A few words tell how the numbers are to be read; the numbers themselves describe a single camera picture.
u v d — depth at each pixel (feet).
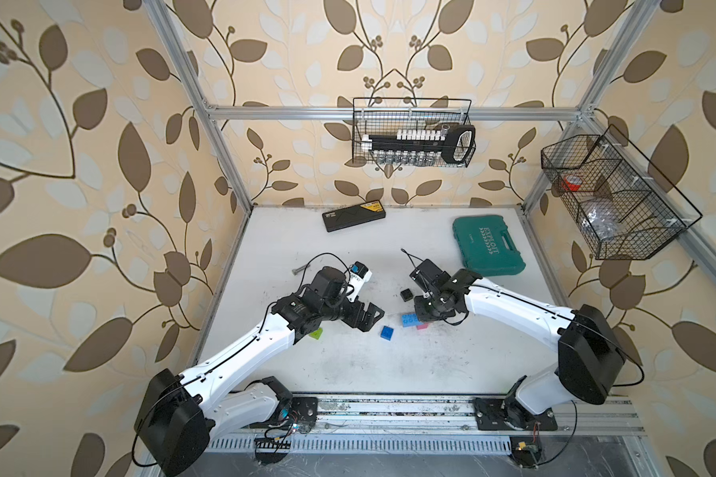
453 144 2.76
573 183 2.64
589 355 1.40
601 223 2.31
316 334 2.83
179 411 1.27
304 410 2.45
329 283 1.93
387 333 2.84
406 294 3.10
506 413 2.14
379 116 2.99
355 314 2.23
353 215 3.81
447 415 2.47
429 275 2.19
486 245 3.36
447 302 1.96
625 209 2.38
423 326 2.91
